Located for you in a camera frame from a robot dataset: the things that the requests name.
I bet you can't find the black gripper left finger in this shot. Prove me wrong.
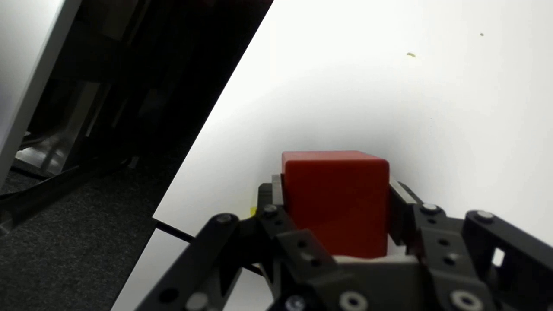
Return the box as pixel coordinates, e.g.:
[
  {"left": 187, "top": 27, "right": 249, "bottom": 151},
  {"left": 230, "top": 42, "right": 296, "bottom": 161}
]
[{"left": 135, "top": 175, "right": 348, "bottom": 311}]

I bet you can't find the orange cube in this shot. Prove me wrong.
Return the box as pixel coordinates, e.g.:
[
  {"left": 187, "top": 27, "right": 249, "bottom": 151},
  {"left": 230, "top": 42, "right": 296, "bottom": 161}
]
[{"left": 281, "top": 151, "right": 391, "bottom": 260}]

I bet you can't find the white robot stand table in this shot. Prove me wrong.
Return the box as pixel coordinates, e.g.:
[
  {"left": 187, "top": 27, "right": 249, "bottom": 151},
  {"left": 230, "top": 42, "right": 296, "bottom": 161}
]
[{"left": 0, "top": 0, "right": 84, "bottom": 187}]

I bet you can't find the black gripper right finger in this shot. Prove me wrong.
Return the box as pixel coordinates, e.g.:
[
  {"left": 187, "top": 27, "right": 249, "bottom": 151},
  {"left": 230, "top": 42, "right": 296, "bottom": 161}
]
[{"left": 386, "top": 180, "right": 553, "bottom": 311}]

